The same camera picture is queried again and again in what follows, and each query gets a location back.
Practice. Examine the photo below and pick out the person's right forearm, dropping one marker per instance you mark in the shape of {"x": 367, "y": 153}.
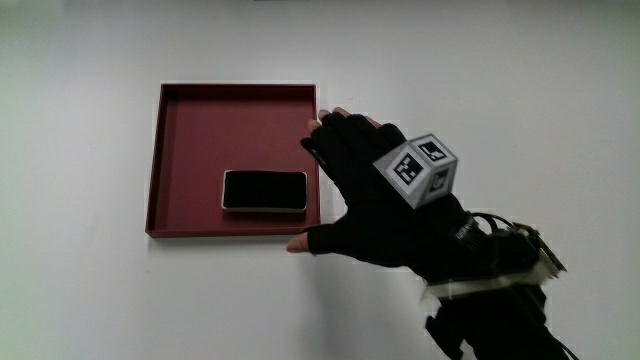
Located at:
{"x": 500, "y": 310}

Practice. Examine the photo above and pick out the person's right hand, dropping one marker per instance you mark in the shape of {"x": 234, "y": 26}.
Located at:
{"x": 370, "y": 220}

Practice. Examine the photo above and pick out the dark red square tray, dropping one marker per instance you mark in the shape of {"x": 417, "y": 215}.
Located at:
{"x": 210, "y": 130}

